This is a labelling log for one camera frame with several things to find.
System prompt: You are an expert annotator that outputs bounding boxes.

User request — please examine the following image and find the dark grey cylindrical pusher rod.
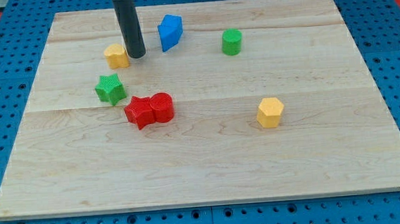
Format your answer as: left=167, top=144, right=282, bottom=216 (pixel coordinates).
left=112, top=0, right=146, bottom=58

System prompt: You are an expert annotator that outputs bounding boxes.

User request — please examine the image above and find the yellow heart block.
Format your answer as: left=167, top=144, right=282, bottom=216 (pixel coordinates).
left=104, top=44, right=130, bottom=69

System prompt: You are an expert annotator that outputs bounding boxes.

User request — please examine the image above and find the yellow hexagon block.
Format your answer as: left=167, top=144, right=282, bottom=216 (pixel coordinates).
left=256, top=97, right=285, bottom=129

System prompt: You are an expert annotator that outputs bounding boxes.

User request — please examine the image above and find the blue pentagon block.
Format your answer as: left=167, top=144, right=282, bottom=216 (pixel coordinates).
left=157, top=14, right=183, bottom=52

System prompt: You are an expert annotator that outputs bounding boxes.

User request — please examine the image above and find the green star block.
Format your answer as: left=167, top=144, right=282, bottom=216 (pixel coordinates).
left=94, top=73, right=127, bottom=106

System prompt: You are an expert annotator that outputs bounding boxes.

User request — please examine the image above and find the red cylinder block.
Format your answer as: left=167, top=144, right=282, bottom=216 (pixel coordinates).
left=149, top=92, right=175, bottom=123

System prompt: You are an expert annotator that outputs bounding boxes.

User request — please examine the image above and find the red star block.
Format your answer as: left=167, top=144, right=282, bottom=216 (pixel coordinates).
left=123, top=96, right=156, bottom=130

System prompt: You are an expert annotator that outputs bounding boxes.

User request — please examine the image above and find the green cylinder block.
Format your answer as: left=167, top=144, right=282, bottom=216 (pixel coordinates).
left=221, top=28, right=242, bottom=56

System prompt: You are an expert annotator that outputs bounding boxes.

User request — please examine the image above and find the light wooden board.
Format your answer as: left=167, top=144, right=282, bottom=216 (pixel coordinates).
left=0, top=0, right=400, bottom=221

